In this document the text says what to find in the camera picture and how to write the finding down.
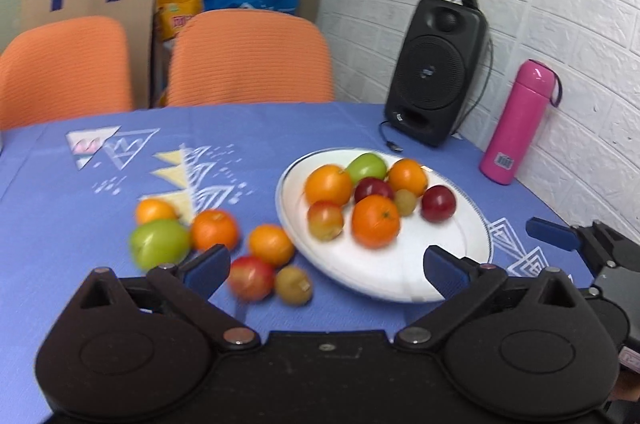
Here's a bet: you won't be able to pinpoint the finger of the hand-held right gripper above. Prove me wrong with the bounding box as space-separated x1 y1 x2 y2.
525 216 637 275

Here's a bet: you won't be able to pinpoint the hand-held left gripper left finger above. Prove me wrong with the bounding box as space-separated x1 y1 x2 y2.
65 244 262 352

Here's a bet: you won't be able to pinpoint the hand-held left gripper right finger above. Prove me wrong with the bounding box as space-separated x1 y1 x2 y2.
394 245 585 352

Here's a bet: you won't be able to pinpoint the red yellow plum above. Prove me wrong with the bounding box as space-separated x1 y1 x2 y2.
306 200 345 241
227 255 276 303

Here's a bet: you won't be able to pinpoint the white plate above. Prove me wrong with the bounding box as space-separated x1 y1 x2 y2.
276 147 493 303

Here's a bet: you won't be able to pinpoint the dark red plum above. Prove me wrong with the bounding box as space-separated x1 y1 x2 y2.
354 177 395 203
421 185 457 223

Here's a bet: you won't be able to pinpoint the small yellow-green plum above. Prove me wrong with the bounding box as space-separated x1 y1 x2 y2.
393 189 418 217
275 266 314 306

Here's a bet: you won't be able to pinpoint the medium orange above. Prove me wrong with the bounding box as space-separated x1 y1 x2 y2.
387 159 429 197

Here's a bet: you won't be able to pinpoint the large orange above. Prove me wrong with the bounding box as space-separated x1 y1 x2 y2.
305 165 354 207

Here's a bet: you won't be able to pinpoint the pink thermos bottle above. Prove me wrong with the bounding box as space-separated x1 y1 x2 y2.
479 59 563 185

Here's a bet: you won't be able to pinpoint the blue printed tablecloth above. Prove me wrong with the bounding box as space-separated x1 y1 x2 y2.
0 101 601 424

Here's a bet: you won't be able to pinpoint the black speaker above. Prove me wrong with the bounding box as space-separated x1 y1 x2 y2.
384 0 488 148

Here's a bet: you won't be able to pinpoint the orange chair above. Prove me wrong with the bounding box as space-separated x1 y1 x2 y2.
167 10 335 107
0 16 135 131

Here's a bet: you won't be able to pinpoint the yellow snack bag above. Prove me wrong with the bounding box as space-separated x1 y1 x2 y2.
155 0 206 54

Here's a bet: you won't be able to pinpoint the black speaker cable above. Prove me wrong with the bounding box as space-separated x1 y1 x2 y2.
378 38 495 153

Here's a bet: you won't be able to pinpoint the brown paper bag blue handles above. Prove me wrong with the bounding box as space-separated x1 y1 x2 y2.
20 0 157 109

